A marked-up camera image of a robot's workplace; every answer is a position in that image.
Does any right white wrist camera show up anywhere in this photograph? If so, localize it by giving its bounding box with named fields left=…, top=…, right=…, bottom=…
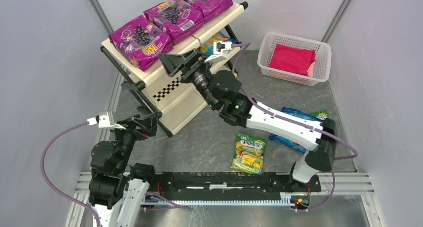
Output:
left=206, top=40, right=233, bottom=64

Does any pink cloth in basket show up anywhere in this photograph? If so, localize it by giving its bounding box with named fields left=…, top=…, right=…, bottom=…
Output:
left=269, top=44, right=316, bottom=77

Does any green Fox's candy bag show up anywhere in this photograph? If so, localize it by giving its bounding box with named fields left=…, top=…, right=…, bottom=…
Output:
left=230, top=133, right=267, bottom=175

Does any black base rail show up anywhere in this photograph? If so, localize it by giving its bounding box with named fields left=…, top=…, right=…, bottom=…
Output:
left=148, top=172, right=322, bottom=201

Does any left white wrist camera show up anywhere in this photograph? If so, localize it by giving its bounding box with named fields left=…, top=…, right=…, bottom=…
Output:
left=87, top=110, right=126, bottom=130

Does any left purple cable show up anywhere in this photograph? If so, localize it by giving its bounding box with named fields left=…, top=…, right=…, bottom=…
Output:
left=40, top=121, right=101, bottom=227

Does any green lemon candy bag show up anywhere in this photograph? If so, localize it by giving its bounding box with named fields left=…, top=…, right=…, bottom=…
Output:
left=311, top=110, right=328, bottom=121

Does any blue candy bag on shelf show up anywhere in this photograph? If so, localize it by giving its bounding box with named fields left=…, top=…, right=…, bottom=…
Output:
left=198, top=31, right=237, bottom=57

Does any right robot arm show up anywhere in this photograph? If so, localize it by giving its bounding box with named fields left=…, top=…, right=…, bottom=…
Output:
left=158, top=49, right=336, bottom=183

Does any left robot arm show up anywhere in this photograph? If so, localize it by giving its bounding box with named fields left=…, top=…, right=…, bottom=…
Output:
left=88, top=111, right=159, bottom=227

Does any cream three-tier shelf rack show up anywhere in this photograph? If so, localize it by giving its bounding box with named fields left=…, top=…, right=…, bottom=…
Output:
left=100, top=1, right=248, bottom=137

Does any blue Blendy candy bag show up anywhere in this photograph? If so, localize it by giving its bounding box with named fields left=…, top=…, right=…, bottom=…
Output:
left=268, top=107, right=323, bottom=154

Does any white plastic basket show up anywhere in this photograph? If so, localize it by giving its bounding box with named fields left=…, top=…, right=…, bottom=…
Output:
left=257, top=32, right=332, bottom=86

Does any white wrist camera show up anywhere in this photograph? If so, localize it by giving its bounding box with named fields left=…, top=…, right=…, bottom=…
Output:
left=206, top=40, right=233, bottom=64
left=87, top=110, right=126, bottom=130

